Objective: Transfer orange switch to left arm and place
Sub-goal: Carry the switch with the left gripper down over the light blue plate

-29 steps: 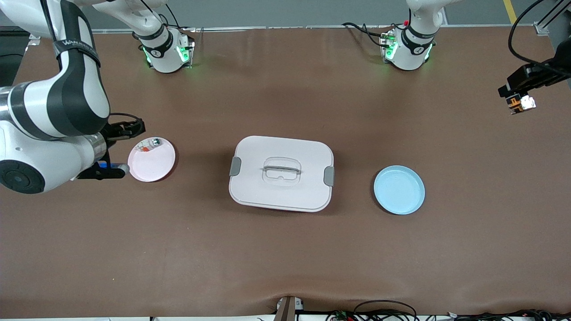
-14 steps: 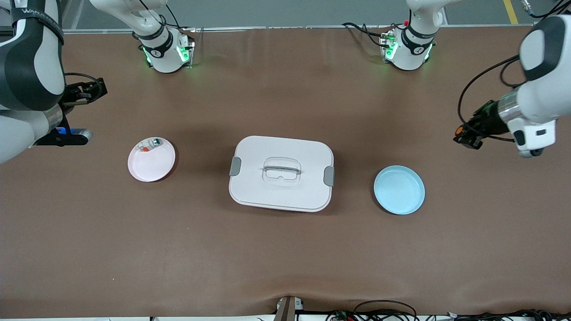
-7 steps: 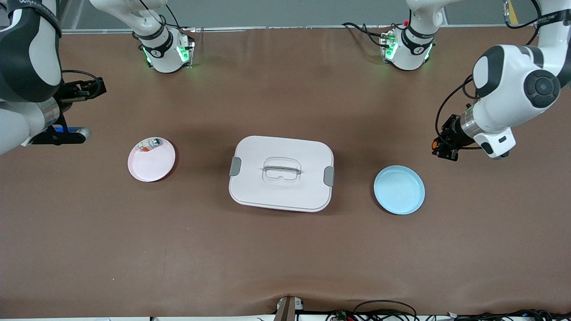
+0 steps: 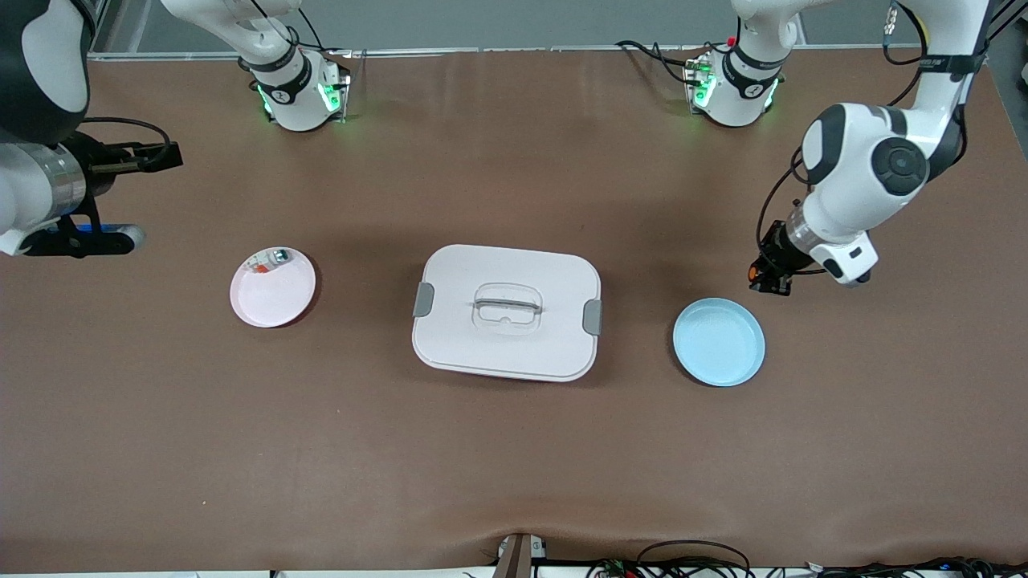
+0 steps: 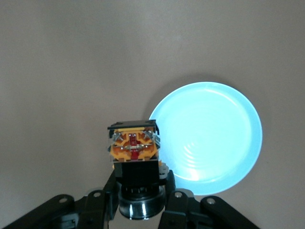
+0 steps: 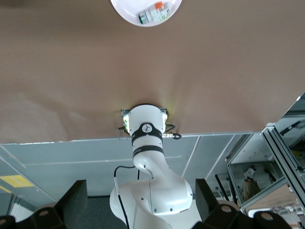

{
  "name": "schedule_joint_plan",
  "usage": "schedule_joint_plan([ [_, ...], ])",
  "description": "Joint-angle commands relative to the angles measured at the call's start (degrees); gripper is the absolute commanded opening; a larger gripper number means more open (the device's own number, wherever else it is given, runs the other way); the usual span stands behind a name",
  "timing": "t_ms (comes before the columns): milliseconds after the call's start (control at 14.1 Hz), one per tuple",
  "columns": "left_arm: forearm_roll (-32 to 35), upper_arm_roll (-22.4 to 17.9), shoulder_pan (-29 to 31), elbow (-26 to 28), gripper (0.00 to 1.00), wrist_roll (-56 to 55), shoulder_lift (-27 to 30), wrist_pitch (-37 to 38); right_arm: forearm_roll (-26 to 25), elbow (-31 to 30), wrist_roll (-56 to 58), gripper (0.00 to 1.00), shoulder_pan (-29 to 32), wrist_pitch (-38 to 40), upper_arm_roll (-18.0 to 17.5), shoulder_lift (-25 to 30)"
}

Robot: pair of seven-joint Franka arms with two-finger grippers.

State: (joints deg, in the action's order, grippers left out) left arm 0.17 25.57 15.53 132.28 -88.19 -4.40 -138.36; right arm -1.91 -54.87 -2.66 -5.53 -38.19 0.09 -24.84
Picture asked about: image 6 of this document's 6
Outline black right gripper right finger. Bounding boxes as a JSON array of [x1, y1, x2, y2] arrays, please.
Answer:
[[192, 178, 294, 229]]

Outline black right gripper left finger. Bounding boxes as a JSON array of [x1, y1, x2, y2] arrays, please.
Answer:
[[0, 179, 89, 229]]

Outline background person brown clothes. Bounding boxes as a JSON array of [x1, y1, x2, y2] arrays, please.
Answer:
[[242, 167, 262, 204]]

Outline white round plate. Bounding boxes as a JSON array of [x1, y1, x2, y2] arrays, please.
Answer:
[[110, 0, 183, 27]]

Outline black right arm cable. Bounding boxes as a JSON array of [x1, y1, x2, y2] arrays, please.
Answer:
[[113, 165, 137, 229]]

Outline black right base cable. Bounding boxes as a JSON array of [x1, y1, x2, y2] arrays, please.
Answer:
[[164, 123, 182, 140]]

